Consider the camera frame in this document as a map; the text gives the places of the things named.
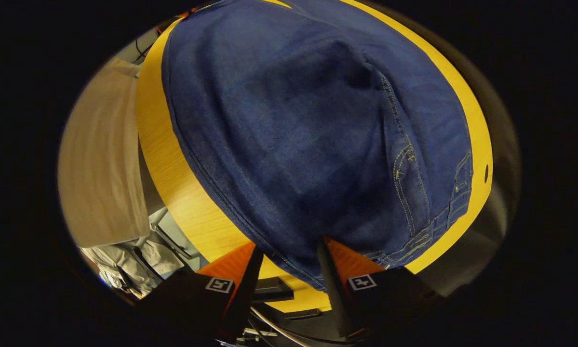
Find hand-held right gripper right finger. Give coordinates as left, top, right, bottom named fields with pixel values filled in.
left=316, top=236, right=446, bottom=340

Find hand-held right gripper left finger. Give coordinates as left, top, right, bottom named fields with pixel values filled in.
left=139, top=242, right=264, bottom=343

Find blue denim jeans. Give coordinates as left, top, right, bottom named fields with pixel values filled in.
left=161, top=0, right=473, bottom=292

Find person's light grey trousers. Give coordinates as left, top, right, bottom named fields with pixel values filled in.
left=81, top=207, right=186, bottom=297

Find white cable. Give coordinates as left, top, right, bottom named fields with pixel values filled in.
left=248, top=306, right=309, bottom=347

